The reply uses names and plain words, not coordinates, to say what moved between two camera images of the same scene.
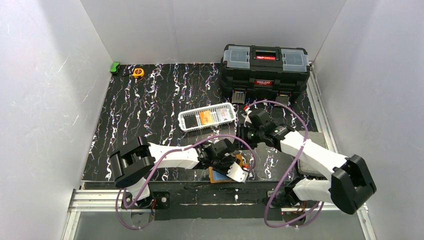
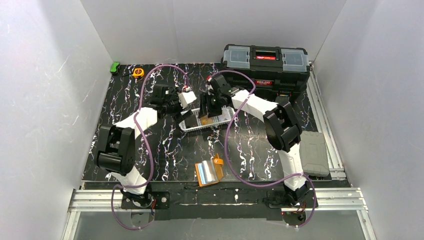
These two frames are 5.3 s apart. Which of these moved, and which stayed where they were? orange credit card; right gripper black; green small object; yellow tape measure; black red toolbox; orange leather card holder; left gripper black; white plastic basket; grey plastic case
Moved: left gripper black; right gripper black; orange leather card holder
Stayed: grey plastic case; yellow tape measure; green small object; white plastic basket; orange credit card; black red toolbox
